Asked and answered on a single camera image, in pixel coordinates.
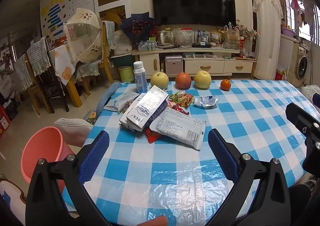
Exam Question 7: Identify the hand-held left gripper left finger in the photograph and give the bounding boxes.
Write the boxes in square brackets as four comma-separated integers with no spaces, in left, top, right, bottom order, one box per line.
[26,130,112,226]

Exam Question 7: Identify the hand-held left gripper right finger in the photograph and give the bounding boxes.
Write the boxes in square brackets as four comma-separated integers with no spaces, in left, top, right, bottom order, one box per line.
[207,128,292,226]

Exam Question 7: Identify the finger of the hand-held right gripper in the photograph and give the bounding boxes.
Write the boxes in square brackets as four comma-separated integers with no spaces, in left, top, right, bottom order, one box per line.
[285,102,320,174]

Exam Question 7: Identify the pink plastic bin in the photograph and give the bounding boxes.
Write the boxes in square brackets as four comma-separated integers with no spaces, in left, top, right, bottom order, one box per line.
[21,126,76,193]

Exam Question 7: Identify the silver foil wrapper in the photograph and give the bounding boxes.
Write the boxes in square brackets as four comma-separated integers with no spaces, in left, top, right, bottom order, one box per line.
[194,96,219,109]

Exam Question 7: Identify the white wet wipes pack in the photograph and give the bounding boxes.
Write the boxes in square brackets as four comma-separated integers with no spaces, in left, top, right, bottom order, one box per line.
[103,91,140,113]

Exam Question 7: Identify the plain red wrapper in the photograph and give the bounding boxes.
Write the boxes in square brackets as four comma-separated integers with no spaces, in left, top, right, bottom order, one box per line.
[145,127,163,144]

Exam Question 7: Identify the white blue milk carton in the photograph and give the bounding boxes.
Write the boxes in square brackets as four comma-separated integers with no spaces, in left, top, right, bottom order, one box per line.
[119,85,169,131]

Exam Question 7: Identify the colourful snack wrapper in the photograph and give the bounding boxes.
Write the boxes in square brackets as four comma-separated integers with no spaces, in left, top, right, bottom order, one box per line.
[169,91,195,108]

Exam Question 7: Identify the grey cushion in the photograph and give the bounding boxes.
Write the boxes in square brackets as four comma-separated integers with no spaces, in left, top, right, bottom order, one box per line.
[54,118,93,148]

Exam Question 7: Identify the cartoon print floor mat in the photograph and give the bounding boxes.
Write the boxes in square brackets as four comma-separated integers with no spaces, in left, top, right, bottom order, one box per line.
[82,109,100,125]

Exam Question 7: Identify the blue white checkered tablecloth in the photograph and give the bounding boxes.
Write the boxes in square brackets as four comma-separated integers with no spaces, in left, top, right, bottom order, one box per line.
[61,80,320,226]

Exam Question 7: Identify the silver washing machine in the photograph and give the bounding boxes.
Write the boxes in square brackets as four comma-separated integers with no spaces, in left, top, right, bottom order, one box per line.
[287,41,312,87]

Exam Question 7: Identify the blue cloth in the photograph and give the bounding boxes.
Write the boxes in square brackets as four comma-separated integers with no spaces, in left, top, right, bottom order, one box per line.
[96,82,122,119]

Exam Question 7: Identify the wooden dining table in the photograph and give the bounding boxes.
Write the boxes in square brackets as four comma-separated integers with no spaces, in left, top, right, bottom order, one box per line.
[49,41,83,107]

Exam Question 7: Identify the yellow pear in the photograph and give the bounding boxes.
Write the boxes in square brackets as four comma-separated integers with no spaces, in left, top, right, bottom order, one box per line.
[150,72,169,90]
[194,70,212,89]

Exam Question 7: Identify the red apple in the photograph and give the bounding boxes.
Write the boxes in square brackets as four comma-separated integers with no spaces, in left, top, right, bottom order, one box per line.
[175,72,192,90]

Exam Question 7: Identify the light green waste bin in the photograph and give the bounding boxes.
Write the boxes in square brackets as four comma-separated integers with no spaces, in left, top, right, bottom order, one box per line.
[117,65,135,83]

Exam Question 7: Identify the white blue milk bottle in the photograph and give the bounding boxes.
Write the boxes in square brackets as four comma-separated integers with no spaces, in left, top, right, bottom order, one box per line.
[133,61,148,94]

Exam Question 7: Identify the purple basin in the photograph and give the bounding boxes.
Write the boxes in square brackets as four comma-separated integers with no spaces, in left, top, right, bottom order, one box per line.
[280,27,297,38]

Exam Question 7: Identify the cream television cabinet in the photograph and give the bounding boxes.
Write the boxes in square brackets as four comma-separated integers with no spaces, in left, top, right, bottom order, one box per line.
[131,47,258,80]

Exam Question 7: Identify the white cushion brown edge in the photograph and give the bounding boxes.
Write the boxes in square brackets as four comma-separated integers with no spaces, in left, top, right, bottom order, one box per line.
[0,178,27,226]

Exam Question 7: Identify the red gift boxes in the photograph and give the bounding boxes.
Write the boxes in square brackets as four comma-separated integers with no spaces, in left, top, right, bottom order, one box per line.
[0,105,12,136]

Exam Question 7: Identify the white orange print tablecloth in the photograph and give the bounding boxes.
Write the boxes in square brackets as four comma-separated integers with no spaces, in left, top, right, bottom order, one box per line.
[50,44,78,85]

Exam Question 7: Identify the green storage box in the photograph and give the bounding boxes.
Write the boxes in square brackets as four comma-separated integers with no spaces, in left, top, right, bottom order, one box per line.
[110,54,137,69]

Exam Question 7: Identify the silver metal case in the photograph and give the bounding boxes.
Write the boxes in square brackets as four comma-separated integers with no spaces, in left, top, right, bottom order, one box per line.
[164,56,184,77]

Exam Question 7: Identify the artificial flower bunch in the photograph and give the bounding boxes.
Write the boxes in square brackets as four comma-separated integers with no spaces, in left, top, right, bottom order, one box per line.
[236,19,260,42]

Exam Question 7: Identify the white lace cover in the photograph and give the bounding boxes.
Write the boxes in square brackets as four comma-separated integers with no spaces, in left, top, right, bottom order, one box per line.
[251,0,284,80]

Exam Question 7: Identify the wooden chair with lace cover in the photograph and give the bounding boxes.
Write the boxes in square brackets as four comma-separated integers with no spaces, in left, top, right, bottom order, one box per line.
[75,20,115,97]

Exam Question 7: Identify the printed gift bag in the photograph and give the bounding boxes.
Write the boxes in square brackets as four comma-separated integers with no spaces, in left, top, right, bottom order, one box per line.
[222,25,240,50]

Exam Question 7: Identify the wooden chair with quilted cover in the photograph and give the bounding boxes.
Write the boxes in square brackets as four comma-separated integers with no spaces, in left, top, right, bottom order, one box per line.
[14,54,42,116]

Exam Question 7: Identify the dark chair with quilted cover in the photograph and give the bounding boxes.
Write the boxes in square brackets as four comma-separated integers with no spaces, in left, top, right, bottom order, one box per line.
[26,37,70,114]

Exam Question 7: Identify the white rice bag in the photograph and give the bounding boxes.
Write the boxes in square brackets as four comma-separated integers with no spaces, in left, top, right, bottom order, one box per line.
[114,30,133,55]

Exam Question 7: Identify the cream mesh food cover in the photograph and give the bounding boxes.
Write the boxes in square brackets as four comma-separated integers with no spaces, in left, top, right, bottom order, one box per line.
[63,8,103,64]

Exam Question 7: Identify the pack of water bottles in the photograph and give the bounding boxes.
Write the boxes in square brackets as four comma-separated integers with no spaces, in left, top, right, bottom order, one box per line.
[139,40,157,51]

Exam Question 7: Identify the clear plastic bag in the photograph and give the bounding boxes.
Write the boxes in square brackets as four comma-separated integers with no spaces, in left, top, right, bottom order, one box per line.
[174,27,195,48]

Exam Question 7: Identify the clear electric kettle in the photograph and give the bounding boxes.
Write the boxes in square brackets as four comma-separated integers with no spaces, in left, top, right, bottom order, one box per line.
[157,30,174,48]

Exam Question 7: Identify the dark blue flower bouquet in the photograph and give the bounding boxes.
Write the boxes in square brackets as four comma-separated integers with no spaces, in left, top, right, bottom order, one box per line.
[120,12,155,44]

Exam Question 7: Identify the black television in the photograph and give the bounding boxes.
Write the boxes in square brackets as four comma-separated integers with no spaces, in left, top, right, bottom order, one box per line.
[151,0,237,27]

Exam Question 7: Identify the colourful wall poster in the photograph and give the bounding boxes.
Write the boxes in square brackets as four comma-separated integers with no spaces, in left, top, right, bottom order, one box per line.
[40,0,95,42]

